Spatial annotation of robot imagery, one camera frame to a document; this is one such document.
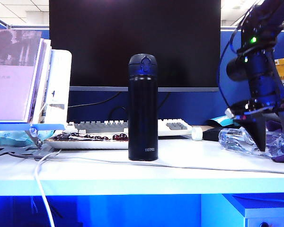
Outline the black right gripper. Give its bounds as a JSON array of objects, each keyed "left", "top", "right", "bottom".
[{"left": 231, "top": 51, "right": 284, "bottom": 152}]

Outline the clear mineral water bottle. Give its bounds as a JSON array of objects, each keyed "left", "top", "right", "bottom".
[{"left": 218, "top": 127, "right": 284, "bottom": 158}]

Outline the black thermos flask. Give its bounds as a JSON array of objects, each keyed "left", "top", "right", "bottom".
[{"left": 128, "top": 54, "right": 159, "bottom": 162}]

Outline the teal snack packet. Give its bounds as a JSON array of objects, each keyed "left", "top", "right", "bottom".
[{"left": 206, "top": 115, "right": 240, "bottom": 127}]

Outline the black computer mouse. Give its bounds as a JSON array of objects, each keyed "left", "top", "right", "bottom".
[{"left": 202, "top": 129, "right": 225, "bottom": 142}]

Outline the white tape roll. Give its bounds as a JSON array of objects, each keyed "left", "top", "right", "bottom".
[{"left": 191, "top": 126, "right": 203, "bottom": 142}]

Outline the blue office partition panel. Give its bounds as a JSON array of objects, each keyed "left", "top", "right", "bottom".
[{"left": 10, "top": 25, "right": 284, "bottom": 126}]

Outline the white drawer cabinet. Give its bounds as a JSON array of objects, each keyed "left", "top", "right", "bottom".
[{"left": 201, "top": 193, "right": 284, "bottom": 227}]

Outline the white grey mechanical keyboard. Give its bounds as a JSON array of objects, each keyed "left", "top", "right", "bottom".
[{"left": 66, "top": 118, "right": 193, "bottom": 137}]

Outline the white oblong tray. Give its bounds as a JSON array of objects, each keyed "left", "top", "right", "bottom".
[{"left": 44, "top": 136, "right": 129, "bottom": 150}]

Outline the black computer monitor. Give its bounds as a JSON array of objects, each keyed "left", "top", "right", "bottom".
[{"left": 49, "top": 0, "right": 222, "bottom": 93}]

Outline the grey metal stand base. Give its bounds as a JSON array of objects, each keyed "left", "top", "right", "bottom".
[{"left": 0, "top": 138, "right": 62, "bottom": 159}]

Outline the teal plastic pack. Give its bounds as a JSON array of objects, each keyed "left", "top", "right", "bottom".
[{"left": 0, "top": 131, "right": 53, "bottom": 147}]

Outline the purple cover book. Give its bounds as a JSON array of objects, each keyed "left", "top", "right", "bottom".
[{"left": 0, "top": 28, "right": 52, "bottom": 123}]

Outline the thin grey cable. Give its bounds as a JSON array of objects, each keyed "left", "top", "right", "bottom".
[{"left": 47, "top": 156, "right": 284, "bottom": 175}]

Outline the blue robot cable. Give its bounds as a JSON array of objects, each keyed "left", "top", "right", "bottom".
[{"left": 217, "top": 4, "right": 254, "bottom": 112}]

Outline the dark red bead bracelet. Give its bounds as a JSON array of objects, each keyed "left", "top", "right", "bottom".
[{"left": 53, "top": 132, "right": 128, "bottom": 142}]

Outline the looped black monitor cable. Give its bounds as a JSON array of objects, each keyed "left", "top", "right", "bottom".
[{"left": 108, "top": 105, "right": 129, "bottom": 123}]

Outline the long black monitor cable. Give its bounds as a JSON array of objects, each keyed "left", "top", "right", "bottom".
[{"left": 68, "top": 91, "right": 121, "bottom": 109}]

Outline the white cable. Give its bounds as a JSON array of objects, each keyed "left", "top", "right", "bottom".
[{"left": 34, "top": 149, "right": 62, "bottom": 227}]

